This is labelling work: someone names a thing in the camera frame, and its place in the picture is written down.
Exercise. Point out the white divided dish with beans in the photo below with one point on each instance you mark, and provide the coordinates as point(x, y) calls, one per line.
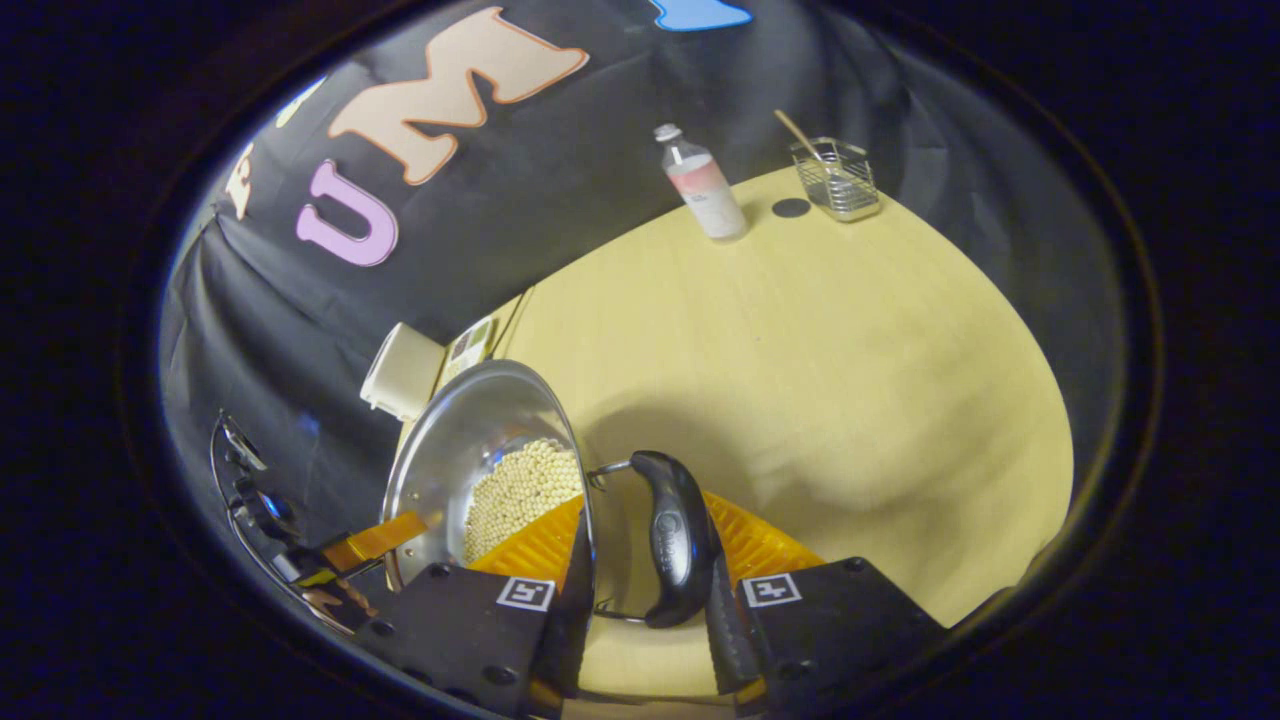
point(470, 345)

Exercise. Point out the black backdrop cloth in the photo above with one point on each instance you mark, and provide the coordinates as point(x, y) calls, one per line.
point(560, 180)

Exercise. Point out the small black round disc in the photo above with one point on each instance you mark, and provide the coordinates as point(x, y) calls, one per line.
point(791, 208)

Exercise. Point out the pile of yellow beans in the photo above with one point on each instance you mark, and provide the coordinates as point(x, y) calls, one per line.
point(520, 490)

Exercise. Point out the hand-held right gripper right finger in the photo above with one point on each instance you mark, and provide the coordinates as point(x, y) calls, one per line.
point(730, 640)

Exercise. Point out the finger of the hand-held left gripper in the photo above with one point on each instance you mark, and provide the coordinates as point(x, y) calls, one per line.
point(345, 598)
point(385, 538)

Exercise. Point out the white toaster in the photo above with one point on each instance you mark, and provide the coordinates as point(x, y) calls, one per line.
point(402, 372)

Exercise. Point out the clear bottle with white label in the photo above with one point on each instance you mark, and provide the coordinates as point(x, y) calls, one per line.
point(710, 195)

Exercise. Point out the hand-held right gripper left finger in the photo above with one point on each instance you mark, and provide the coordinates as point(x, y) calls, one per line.
point(572, 640)

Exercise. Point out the wooden stick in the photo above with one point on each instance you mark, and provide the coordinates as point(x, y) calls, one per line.
point(800, 135)

